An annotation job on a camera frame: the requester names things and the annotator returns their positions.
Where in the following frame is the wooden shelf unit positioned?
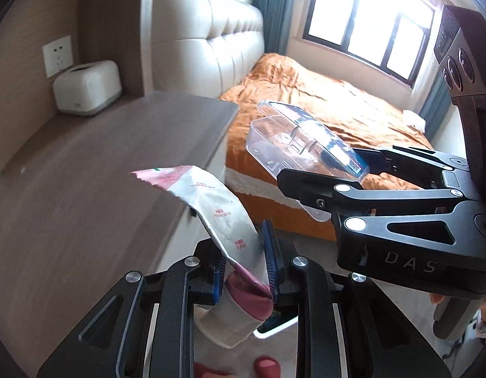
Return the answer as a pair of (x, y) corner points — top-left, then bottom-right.
(0, 0), (155, 174)

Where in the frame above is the white tissue box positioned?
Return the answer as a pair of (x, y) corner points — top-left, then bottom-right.
(53, 60), (122, 117)

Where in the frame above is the white wall socket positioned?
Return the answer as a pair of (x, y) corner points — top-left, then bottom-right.
(42, 35), (74, 78)

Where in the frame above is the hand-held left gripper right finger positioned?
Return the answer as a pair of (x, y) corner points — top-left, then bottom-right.
(261, 220), (452, 378)

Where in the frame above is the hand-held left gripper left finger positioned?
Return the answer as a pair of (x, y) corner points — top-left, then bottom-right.
(36, 238), (228, 378)

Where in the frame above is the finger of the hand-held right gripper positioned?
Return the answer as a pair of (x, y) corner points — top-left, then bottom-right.
(277, 169), (482, 247)
(351, 145), (471, 189)

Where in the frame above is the white cloth on bed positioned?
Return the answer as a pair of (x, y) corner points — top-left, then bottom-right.
(402, 109), (427, 129)

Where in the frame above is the dark framed window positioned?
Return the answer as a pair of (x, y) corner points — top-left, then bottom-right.
(302, 0), (437, 87)

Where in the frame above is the red slipper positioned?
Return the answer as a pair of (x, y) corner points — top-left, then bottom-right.
(194, 362), (232, 378)
(254, 355), (283, 378)

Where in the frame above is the white pink toothpaste tube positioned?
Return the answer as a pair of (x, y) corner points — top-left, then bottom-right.
(131, 164), (275, 349)

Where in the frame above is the clear plastic box blue label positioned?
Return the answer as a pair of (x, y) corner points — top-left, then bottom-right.
(245, 100), (370, 221)

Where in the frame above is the cream padded headboard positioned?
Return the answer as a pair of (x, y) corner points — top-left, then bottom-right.
(152, 0), (265, 101)

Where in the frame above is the blue-grey curtain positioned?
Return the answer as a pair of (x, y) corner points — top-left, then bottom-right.
(418, 69), (453, 135)
(253, 0), (297, 54)

